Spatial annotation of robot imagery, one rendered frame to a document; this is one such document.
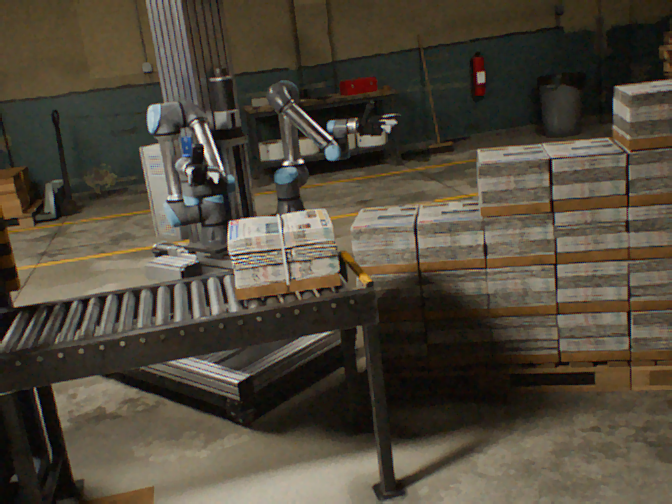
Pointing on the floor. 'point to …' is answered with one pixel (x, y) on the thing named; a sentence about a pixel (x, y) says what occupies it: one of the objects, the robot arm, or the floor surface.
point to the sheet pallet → (18, 197)
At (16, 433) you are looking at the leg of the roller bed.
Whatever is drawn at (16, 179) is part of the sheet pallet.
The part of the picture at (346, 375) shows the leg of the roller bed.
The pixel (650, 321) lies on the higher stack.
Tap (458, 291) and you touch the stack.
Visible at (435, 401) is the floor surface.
